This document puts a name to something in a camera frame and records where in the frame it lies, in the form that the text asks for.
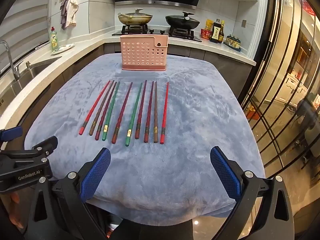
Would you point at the green chopstick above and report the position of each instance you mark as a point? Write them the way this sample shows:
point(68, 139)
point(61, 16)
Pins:
point(112, 110)
point(134, 113)

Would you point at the white patterned plate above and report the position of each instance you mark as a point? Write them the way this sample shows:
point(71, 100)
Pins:
point(63, 48)

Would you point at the dark red chopstick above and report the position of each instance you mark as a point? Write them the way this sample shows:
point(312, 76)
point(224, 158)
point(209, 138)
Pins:
point(149, 111)
point(106, 110)
point(122, 112)
point(141, 109)

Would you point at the glass sliding door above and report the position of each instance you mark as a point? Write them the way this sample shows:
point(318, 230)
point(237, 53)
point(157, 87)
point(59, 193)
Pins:
point(275, 80)

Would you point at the steel sink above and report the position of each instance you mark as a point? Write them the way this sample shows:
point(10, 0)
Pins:
point(27, 77)

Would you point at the blue plush blanket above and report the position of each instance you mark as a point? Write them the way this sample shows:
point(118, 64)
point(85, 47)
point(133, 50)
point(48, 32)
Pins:
point(175, 155)

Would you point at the dark soy sauce bottle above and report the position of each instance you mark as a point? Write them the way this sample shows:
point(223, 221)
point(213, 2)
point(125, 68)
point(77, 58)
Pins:
point(217, 33)

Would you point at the wall outlet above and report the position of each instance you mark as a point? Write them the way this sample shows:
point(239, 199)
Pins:
point(244, 23)

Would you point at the person's left hand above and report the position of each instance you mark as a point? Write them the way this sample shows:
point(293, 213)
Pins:
point(15, 198)

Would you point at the yellow packet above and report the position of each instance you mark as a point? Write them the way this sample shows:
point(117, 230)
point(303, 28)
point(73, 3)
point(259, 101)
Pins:
point(208, 25)

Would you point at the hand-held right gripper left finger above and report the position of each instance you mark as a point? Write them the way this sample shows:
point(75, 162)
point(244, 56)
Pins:
point(96, 175)

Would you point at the pink perforated utensil holder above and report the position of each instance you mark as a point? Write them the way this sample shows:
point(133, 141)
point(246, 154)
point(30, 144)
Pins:
point(140, 55)

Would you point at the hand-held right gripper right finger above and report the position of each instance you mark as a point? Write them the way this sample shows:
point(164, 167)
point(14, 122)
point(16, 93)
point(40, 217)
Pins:
point(225, 173)

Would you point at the black gas stove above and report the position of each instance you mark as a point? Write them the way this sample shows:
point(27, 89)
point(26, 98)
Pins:
point(155, 33)

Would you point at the black wok with lid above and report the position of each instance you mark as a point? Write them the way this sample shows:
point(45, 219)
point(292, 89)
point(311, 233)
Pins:
point(182, 21)

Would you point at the chrome faucet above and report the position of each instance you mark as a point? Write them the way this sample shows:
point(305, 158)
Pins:
point(11, 60)

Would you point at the dark kitchen base cabinets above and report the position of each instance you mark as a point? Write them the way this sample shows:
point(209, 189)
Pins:
point(220, 65)

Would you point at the red tub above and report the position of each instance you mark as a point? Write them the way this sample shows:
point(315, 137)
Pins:
point(206, 33)

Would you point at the white stone countertop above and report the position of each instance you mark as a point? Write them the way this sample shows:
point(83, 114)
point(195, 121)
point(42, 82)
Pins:
point(82, 45)

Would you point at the yellow cap bottle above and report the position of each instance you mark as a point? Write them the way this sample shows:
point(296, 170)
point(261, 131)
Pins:
point(222, 25)

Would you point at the green dish soap bottle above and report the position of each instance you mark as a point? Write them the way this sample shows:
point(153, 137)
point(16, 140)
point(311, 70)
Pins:
point(55, 41)

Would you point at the purple hanging cloth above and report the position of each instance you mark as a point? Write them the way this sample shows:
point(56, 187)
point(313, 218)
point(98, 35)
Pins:
point(64, 15)

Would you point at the white hanging cloth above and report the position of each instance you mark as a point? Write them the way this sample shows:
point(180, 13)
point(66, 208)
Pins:
point(72, 8)

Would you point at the spice jar rack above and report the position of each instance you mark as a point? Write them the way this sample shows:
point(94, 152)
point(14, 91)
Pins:
point(233, 43)

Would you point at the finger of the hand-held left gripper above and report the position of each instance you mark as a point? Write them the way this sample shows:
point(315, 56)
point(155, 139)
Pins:
point(10, 133)
point(47, 145)

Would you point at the beige wok with lid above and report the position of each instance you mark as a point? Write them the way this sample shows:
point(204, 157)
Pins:
point(135, 18)

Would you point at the white window blind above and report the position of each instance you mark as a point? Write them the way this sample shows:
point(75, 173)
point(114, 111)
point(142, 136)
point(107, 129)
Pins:
point(25, 25)

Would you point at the brown chopstick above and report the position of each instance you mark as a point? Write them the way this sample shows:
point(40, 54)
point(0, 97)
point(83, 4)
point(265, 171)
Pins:
point(102, 107)
point(156, 112)

